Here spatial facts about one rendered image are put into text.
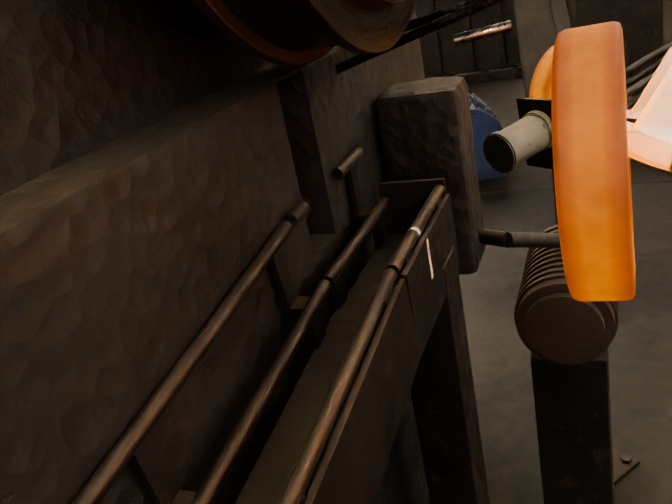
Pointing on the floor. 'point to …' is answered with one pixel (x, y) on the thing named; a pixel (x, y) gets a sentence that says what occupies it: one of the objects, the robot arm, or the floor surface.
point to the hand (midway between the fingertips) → (599, 133)
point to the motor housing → (568, 380)
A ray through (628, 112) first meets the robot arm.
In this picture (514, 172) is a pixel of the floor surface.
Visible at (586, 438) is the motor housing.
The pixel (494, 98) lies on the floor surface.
